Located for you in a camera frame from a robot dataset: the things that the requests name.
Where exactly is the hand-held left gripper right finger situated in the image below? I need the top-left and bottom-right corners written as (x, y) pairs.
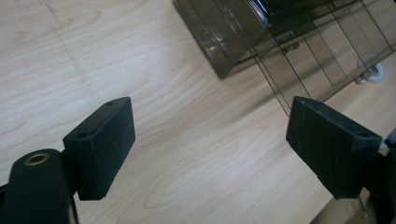
top-left (285, 95), bottom-right (383, 200)

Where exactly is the small white round part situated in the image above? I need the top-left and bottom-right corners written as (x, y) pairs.
top-left (355, 53), bottom-right (386, 85)

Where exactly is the smoky transparent plastic organizer box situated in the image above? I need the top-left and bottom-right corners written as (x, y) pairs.
top-left (172, 0), bottom-right (396, 118)

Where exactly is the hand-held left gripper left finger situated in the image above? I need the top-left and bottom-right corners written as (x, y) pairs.
top-left (62, 96), bottom-right (136, 202)

